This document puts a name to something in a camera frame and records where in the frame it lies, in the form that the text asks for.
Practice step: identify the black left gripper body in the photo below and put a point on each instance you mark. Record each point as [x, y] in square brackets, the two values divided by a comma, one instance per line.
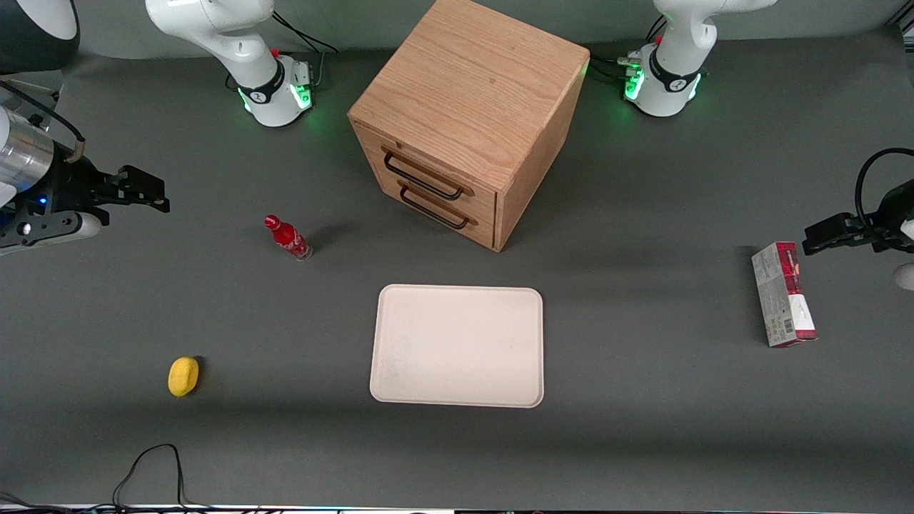
[891, 214]

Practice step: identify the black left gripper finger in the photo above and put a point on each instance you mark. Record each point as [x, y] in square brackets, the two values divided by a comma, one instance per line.
[832, 243]
[832, 225]

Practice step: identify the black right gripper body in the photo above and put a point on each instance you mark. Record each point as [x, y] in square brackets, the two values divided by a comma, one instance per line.
[71, 184]

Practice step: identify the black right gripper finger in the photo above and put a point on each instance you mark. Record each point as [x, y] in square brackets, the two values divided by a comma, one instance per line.
[143, 183]
[143, 203]

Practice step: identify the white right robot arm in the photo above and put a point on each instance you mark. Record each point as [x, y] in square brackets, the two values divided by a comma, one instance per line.
[264, 93]

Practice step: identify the wooden drawer cabinet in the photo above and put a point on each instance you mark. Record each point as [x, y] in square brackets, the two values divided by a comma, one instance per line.
[478, 78]

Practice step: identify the grey and red carton box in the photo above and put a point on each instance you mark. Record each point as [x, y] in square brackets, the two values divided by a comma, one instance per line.
[782, 300]

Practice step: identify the red soda bottle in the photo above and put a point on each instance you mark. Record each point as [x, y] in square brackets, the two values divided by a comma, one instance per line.
[289, 239]

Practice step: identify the yellow lemon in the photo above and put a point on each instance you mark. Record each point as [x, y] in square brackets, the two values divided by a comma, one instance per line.
[183, 376]

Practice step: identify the beige plastic tray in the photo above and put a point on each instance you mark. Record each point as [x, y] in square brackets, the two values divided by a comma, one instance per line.
[457, 346]

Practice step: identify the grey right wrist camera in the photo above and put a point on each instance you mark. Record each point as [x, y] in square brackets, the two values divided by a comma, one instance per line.
[50, 232]

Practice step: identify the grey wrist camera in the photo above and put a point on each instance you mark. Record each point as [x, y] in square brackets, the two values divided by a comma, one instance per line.
[50, 232]
[907, 277]

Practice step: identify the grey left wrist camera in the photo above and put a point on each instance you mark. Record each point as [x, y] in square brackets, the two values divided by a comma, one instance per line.
[907, 277]

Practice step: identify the aluminium frame rail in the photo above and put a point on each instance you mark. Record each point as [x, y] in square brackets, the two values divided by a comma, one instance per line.
[901, 16]

